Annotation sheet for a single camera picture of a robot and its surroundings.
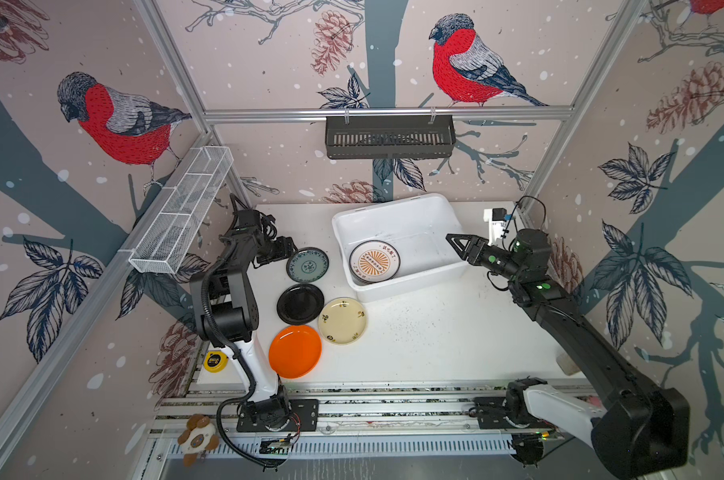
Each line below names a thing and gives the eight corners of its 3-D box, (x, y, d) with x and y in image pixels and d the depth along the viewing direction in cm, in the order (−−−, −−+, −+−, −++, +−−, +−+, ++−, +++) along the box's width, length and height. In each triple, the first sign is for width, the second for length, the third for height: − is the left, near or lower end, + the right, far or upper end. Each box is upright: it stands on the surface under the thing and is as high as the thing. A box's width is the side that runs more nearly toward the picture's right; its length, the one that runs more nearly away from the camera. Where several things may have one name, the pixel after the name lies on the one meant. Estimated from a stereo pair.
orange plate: (265, 378, 81) (263, 376, 80) (276, 327, 91) (274, 324, 89) (318, 378, 81) (317, 376, 80) (323, 327, 91) (322, 324, 89)
